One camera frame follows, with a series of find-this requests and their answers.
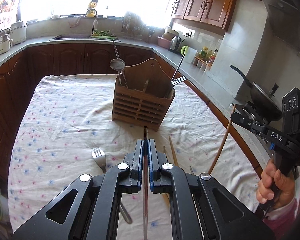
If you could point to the gas stove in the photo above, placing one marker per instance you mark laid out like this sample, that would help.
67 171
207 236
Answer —
240 102

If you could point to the chrome kitchen faucet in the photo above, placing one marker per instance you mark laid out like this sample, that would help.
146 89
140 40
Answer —
95 22

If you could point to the green round gadget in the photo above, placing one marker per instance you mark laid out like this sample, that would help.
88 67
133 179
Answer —
184 50

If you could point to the pink bowl stack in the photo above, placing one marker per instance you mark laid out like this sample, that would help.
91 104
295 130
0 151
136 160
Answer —
165 38

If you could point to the pink rag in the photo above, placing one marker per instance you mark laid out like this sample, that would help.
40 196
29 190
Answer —
73 22

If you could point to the person's right forearm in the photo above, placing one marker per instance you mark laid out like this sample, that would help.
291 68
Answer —
287 217

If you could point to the person's right hand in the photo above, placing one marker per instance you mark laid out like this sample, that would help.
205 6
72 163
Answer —
285 182

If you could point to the grey kitchen countertop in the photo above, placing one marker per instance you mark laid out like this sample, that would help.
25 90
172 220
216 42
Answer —
205 81

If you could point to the condiment bottles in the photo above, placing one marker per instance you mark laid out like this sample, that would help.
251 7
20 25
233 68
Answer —
207 53

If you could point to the floral white tablecloth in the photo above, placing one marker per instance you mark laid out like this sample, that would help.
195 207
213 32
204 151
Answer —
65 130

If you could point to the yellow bottle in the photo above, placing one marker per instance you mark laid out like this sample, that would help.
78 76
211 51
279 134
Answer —
92 6

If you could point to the white cutting board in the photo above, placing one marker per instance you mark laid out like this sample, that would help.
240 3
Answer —
192 56

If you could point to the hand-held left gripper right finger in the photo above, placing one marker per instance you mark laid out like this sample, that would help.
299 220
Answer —
150 170

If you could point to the silver fork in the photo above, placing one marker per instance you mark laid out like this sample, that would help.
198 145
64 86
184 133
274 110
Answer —
98 158

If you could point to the dish drying rack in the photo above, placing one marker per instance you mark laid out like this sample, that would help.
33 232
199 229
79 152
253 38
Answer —
135 27

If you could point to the wooden utensil holder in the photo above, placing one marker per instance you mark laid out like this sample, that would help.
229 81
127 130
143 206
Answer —
140 110

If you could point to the wooden base cabinets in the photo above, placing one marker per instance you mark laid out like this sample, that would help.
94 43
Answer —
65 60

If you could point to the white wall socket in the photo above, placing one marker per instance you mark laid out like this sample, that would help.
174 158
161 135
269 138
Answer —
188 33

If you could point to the small white glass appliance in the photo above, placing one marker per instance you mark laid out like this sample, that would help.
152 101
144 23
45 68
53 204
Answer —
4 43

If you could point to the white electric steamer pot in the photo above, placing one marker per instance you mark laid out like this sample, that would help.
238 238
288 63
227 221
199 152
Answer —
18 33

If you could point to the kitchen sink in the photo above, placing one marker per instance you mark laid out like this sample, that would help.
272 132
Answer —
70 37

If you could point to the steel range hood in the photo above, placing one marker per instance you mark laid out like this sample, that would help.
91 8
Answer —
282 17

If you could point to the wooden wall cabinets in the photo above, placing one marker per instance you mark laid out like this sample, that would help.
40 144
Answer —
215 7

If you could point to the green vegetable basket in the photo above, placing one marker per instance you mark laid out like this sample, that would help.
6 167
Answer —
103 33

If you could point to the black wok with lid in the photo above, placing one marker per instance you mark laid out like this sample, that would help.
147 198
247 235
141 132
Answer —
262 97

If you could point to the steel electric kettle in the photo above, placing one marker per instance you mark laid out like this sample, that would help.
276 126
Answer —
175 45

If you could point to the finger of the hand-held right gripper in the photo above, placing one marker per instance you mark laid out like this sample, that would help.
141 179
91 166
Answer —
247 123
252 113

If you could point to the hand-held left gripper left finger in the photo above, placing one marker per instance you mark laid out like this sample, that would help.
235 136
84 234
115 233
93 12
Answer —
139 165

